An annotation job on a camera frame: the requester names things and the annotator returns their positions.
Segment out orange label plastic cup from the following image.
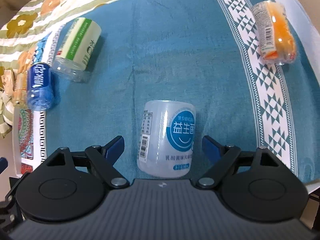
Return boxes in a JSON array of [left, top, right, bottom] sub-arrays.
[[251, 0, 297, 65]]

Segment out teal patterned cloth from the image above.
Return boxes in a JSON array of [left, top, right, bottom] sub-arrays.
[[12, 0, 319, 185]]

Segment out floral striped quilt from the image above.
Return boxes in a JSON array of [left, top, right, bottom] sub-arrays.
[[0, 0, 208, 138]]

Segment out white blue-label cup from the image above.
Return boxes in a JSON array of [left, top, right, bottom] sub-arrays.
[[137, 100, 196, 178]]

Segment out blue plastic cup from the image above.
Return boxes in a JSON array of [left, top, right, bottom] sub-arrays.
[[27, 62, 54, 111]]

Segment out green label clear cup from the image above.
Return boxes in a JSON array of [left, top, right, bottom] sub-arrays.
[[52, 17, 101, 82]]

